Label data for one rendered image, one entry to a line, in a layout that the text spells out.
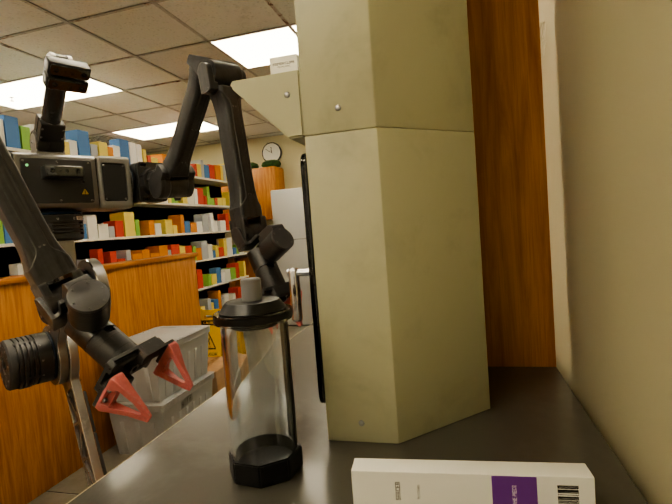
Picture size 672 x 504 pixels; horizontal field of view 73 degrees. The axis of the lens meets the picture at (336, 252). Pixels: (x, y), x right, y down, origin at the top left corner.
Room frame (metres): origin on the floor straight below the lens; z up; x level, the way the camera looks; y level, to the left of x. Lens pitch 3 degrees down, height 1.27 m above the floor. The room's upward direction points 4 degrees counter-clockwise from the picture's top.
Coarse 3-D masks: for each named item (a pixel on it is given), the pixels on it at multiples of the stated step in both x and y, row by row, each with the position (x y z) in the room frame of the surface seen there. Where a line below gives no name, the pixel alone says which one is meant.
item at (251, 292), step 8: (240, 280) 0.62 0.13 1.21; (248, 280) 0.61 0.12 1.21; (256, 280) 0.61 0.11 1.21; (248, 288) 0.61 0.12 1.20; (256, 288) 0.61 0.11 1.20; (248, 296) 0.61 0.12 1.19; (256, 296) 0.61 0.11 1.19; (264, 296) 0.64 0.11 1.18; (272, 296) 0.64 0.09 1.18; (224, 304) 0.61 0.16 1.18; (232, 304) 0.59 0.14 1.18; (240, 304) 0.59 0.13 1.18; (248, 304) 0.58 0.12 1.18; (256, 304) 0.59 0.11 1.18; (264, 304) 0.59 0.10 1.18; (272, 304) 0.60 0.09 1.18; (280, 304) 0.61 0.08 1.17; (224, 312) 0.59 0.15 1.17; (232, 312) 0.58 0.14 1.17; (240, 312) 0.58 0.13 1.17; (248, 312) 0.58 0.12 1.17; (256, 312) 0.58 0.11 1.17; (264, 312) 0.58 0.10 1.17; (272, 312) 0.59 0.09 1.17
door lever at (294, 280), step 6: (288, 270) 0.75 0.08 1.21; (294, 270) 0.75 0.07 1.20; (300, 270) 0.75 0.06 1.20; (306, 270) 0.74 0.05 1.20; (288, 276) 0.76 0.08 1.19; (294, 276) 0.75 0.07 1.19; (294, 282) 0.75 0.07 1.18; (294, 288) 0.75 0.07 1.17; (294, 294) 0.75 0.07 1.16; (300, 294) 0.75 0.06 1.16; (294, 300) 0.75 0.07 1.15; (300, 300) 0.75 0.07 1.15; (294, 306) 0.75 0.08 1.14; (300, 306) 0.75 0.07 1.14; (294, 312) 0.75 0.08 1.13; (300, 312) 0.75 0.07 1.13; (294, 318) 0.75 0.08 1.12; (300, 318) 0.75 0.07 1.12
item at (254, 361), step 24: (216, 312) 0.62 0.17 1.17; (240, 336) 0.58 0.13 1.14; (264, 336) 0.58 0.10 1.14; (240, 360) 0.58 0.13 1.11; (264, 360) 0.58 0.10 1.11; (240, 384) 0.58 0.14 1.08; (264, 384) 0.58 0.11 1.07; (288, 384) 0.60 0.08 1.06; (240, 408) 0.58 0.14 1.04; (264, 408) 0.58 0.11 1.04; (288, 408) 0.60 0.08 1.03; (240, 432) 0.58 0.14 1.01; (264, 432) 0.58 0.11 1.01; (288, 432) 0.60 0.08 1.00; (240, 456) 0.58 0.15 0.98; (264, 456) 0.58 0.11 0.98
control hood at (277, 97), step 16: (240, 80) 0.72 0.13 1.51; (256, 80) 0.71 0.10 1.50; (272, 80) 0.70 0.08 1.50; (288, 80) 0.69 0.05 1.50; (256, 96) 0.71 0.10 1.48; (272, 96) 0.70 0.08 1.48; (288, 96) 0.69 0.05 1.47; (272, 112) 0.70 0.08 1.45; (288, 112) 0.70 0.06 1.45; (288, 128) 0.70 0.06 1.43; (304, 144) 0.75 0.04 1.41
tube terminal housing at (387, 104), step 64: (320, 0) 0.68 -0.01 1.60; (384, 0) 0.68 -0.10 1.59; (448, 0) 0.74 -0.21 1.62; (320, 64) 0.68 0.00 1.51; (384, 64) 0.67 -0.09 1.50; (448, 64) 0.74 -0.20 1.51; (320, 128) 0.68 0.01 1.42; (384, 128) 0.67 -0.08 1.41; (448, 128) 0.73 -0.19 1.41; (320, 192) 0.69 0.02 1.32; (384, 192) 0.66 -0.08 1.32; (448, 192) 0.73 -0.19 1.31; (320, 256) 0.69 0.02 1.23; (384, 256) 0.66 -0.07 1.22; (448, 256) 0.72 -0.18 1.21; (320, 320) 0.69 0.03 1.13; (384, 320) 0.66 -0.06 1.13; (448, 320) 0.72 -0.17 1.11; (384, 384) 0.67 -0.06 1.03; (448, 384) 0.71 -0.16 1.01
